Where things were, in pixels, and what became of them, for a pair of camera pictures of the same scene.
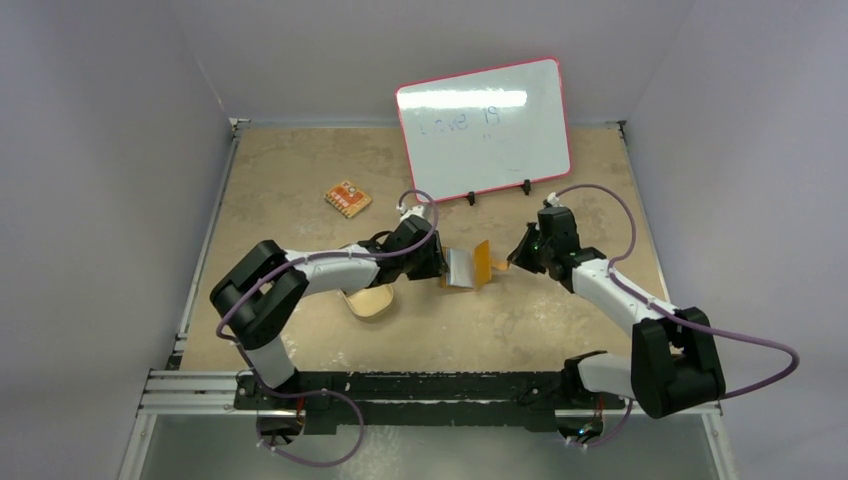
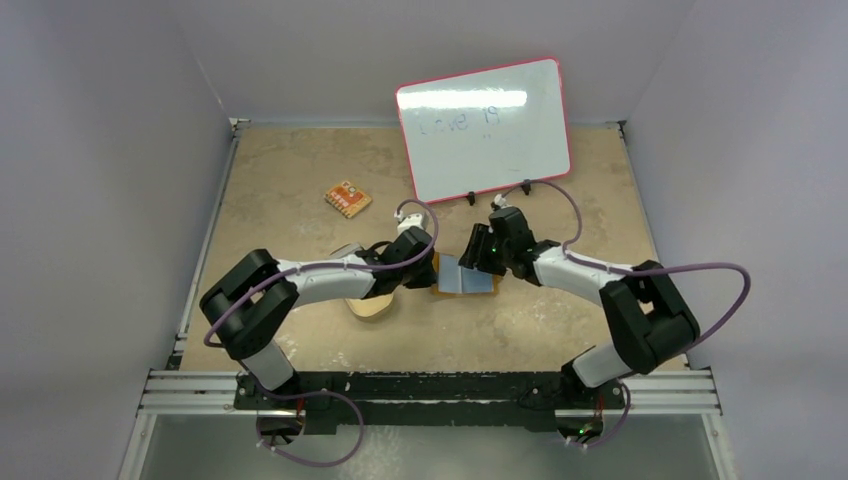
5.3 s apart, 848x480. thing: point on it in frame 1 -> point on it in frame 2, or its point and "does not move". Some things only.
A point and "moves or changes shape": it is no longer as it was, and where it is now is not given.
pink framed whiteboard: (483, 131) does not move
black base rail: (427, 398) does not move
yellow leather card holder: (466, 268) moves or changes shape
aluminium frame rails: (175, 391) does not move
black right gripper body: (532, 249) -> (482, 246)
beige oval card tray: (370, 301) does not move
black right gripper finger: (529, 253) -> (480, 251)
